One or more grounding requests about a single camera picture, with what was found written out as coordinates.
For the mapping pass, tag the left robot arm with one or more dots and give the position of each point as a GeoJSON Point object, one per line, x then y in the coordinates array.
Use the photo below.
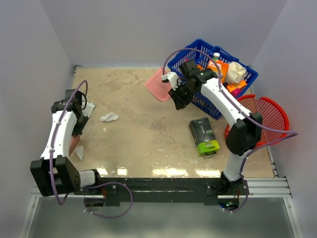
{"type": "Point", "coordinates": [54, 173]}

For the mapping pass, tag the pink dustpan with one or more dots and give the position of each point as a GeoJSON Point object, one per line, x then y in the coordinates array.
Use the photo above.
{"type": "Point", "coordinates": [156, 87]}

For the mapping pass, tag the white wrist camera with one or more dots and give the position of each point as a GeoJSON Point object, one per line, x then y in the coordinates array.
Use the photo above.
{"type": "Point", "coordinates": [88, 109]}
{"type": "Point", "coordinates": [171, 78]}

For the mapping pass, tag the orange box in basket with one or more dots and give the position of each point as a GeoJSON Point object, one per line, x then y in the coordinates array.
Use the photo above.
{"type": "Point", "coordinates": [233, 87]}

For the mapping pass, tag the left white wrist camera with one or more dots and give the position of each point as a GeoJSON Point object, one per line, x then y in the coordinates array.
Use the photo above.
{"type": "Point", "coordinates": [88, 109]}

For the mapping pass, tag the orange razor package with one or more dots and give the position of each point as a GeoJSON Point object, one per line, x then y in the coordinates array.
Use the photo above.
{"type": "Point", "coordinates": [220, 65]}

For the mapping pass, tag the blue plastic basket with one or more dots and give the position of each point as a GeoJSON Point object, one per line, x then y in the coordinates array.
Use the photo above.
{"type": "Point", "coordinates": [209, 94]}

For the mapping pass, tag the magenta box in basket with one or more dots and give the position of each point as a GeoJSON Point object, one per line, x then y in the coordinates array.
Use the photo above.
{"type": "Point", "coordinates": [236, 92]}

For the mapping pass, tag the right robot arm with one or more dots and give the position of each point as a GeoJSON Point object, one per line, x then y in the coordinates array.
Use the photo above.
{"type": "Point", "coordinates": [245, 126]}

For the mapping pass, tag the pink hand brush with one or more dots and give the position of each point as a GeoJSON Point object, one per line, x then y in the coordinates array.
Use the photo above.
{"type": "Point", "coordinates": [73, 143]}

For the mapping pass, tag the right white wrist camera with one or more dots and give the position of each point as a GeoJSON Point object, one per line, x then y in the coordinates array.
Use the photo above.
{"type": "Point", "coordinates": [171, 78]}

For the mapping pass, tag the black green razor box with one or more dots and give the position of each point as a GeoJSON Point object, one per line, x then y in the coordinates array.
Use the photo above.
{"type": "Point", "coordinates": [204, 137]}

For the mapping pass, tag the red mesh waste basket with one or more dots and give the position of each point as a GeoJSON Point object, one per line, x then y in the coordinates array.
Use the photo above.
{"type": "Point", "coordinates": [273, 116]}

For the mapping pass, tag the paper scrap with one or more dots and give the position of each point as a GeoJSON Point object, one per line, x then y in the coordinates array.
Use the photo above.
{"type": "Point", "coordinates": [109, 117]}
{"type": "Point", "coordinates": [79, 151]}

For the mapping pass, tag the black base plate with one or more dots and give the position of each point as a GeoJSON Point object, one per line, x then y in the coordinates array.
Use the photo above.
{"type": "Point", "coordinates": [209, 191]}

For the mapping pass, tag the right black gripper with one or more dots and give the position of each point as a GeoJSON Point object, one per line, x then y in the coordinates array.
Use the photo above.
{"type": "Point", "coordinates": [181, 102]}

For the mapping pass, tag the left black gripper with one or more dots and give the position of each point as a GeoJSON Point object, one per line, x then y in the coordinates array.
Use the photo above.
{"type": "Point", "coordinates": [78, 130]}

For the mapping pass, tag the white plastic bag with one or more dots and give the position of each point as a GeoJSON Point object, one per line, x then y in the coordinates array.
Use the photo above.
{"type": "Point", "coordinates": [235, 74]}

